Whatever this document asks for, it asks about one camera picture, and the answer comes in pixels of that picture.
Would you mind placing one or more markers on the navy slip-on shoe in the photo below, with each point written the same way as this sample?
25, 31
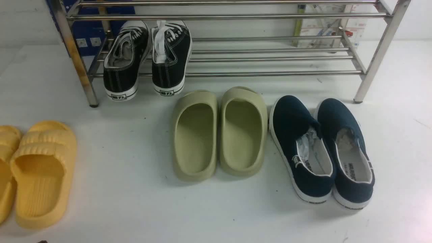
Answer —
299, 139
354, 180

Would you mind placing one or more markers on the stainless steel shoe rack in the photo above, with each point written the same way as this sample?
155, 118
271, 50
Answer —
65, 20

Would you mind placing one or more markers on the blue box behind rack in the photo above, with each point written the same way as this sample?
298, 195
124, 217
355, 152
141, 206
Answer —
89, 35

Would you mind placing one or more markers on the left olive green slipper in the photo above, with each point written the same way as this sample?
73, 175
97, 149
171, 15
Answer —
194, 136

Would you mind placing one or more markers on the olive green slipper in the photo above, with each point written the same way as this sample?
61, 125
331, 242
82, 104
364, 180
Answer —
194, 136
243, 131

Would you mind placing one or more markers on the right olive green slipper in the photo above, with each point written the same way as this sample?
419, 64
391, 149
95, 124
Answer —
243, 131

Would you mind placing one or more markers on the right black canvas sneaker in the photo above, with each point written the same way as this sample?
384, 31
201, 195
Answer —
172, 47

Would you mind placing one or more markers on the black canvas sneaker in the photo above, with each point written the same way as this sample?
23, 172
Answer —
121, 65
172, 47

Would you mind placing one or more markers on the left black canvas sneaker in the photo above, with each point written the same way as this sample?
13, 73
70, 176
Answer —
121, 65

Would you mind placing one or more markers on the white printed cardboard box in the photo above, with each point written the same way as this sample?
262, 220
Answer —
354, 28

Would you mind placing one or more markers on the right yellow slide sandal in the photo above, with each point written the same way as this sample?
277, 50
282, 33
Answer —
43, 167

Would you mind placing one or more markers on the yellow slide sandal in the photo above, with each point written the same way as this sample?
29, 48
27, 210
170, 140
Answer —
43, 167
10, 138

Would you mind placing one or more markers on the left yellow slide sandal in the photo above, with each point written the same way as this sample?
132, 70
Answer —
10, 138

